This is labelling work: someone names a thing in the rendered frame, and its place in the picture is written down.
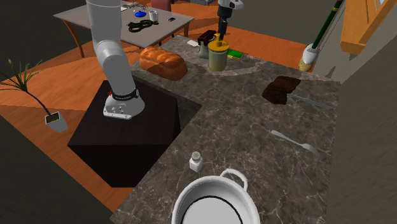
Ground green and yellow sponge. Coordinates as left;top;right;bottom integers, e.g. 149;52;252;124
226;49;244;60

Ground white salt shaker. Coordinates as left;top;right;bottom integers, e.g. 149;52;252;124
188;150;204;173

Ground potted plant in grey pot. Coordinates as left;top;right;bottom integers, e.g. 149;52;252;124
0;57;69;134

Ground silver fork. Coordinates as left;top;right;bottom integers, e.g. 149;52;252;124
270;129;321;156

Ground green handled broom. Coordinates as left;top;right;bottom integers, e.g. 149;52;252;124
298;0;345;73

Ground brown bread loaf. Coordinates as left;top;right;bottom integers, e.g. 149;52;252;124
139;45;189;81

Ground silver knife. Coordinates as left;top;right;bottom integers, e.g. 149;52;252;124
288;94;333;109

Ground white pot with handle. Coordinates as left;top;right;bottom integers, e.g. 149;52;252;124
171;168;261;224

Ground grey table with wooden legs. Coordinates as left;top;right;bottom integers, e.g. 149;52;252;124
52;0;196;59

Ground black robot stand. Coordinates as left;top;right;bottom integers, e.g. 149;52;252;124
67;80;183;188

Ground olive jar with yellow lid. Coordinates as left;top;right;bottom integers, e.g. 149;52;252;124
207;32;230;73

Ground orange wooden frame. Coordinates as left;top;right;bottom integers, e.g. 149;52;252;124
340;0;397;56

